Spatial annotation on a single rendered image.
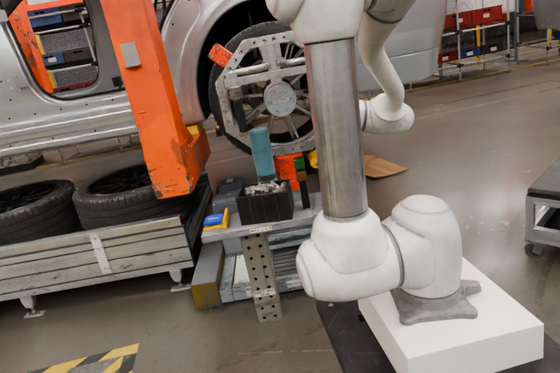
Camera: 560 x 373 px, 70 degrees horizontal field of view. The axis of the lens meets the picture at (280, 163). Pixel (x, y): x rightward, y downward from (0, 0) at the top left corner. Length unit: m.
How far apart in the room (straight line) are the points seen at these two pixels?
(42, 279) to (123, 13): 1.33
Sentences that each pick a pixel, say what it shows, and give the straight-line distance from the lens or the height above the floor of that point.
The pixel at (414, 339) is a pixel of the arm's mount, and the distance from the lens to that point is 1.03.
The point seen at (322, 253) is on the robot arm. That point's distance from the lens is 0.90.
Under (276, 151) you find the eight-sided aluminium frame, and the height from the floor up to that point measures 0.60.
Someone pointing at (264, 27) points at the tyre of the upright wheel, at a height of 1.16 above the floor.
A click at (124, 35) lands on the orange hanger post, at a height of 1.22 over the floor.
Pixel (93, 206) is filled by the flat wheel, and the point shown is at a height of 0.47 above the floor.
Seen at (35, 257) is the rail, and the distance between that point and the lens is 2.29.
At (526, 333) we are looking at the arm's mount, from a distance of 1.11.
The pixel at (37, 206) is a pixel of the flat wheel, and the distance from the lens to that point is 2.46.
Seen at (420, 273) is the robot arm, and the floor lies 0.54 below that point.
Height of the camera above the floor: 1.09
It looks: 17 degrees down
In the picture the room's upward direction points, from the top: 11 degrees counter-clockwise
